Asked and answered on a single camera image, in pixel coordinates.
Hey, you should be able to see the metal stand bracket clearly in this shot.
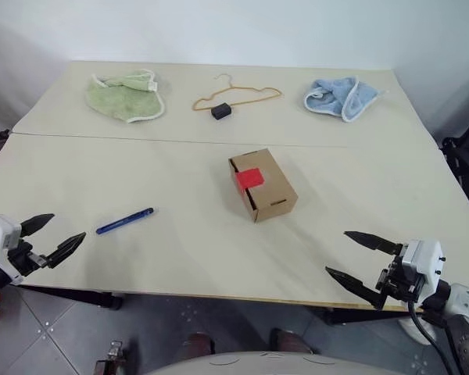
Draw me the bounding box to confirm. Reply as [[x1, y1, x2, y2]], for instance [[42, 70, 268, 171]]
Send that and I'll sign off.
[[92, 339, 127, 375]]

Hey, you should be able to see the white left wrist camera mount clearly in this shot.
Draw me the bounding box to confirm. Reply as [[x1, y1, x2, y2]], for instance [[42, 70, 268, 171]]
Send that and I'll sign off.
[[0, 213, 24, 284]]

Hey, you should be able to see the small black box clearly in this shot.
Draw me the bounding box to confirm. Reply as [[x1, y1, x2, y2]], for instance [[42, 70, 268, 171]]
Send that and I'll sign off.
[[210, 102, 233, 120]]

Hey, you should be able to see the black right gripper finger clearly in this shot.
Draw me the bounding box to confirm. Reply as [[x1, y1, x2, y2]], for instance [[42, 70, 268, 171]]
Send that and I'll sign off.
[[343, 230, 404, 255], [324, 266, 386, 312]]

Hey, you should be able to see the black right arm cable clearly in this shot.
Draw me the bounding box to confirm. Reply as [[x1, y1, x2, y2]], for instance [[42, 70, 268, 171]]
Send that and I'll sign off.
[[407, 302, 454, 375]]

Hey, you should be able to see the black table frame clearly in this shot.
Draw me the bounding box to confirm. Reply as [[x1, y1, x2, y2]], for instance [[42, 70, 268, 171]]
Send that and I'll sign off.
[[21, 284, 410, 326]]

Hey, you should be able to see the blue utility knife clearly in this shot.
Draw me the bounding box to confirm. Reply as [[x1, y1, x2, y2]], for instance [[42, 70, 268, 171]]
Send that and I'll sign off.
[[95, 207, 155, 236]]

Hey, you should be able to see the white rounded floor object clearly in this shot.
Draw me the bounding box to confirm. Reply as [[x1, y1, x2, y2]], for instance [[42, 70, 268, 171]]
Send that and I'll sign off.
[[397, 316, 431, 346]]

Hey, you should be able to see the red block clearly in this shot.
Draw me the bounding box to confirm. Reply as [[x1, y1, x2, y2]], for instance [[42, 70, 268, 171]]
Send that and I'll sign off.
[[235, 168, 265, 195]]

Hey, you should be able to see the grey robot torso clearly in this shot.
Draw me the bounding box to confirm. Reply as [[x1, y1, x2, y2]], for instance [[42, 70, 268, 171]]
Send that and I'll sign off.
[[146, 349, 339, 375]]

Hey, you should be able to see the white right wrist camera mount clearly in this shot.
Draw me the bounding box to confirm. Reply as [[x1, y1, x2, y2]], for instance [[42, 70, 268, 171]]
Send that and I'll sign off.
[[400, 238, 447, 309]]

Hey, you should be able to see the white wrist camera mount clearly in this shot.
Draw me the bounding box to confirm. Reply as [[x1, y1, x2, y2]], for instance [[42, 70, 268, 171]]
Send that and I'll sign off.
[[400, 238, 447, 309], [0, 213, 24, 284]]

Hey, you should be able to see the dark brown rounded shape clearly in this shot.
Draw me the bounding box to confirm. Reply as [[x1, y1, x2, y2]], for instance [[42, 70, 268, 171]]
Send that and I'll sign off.
[[182, 331, 215, 357], [270, 327, 314, 355]]

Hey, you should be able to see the brown cardboard box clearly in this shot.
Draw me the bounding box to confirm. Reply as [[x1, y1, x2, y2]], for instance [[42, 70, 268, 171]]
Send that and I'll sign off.
[[227, 148, 299, 224]]

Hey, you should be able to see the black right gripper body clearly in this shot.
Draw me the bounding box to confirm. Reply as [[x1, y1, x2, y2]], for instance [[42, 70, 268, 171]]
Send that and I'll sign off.
[[374, 243, 424, 305]]

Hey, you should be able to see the tan wire clothes hanger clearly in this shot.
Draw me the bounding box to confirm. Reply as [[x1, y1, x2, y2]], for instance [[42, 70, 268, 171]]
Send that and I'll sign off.
[[192, 73, 283, 113]]

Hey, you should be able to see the blue towel with white trim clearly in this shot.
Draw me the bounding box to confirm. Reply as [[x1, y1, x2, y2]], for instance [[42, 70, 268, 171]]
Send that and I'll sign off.
[[303, 76, 387, 123]]

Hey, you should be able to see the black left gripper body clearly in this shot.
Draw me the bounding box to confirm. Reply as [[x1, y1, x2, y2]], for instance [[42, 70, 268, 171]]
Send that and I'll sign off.
[[6, 237, 50, 279]]

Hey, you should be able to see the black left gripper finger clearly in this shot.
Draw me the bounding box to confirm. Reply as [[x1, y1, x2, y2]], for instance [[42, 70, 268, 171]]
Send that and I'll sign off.
[[46, 231, 88, 270], [20, 212, 56, 238]]

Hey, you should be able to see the green towel with white trim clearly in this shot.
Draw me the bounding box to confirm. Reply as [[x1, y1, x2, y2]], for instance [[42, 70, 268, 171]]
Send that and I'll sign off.
[[85, 69, 167, 125]]

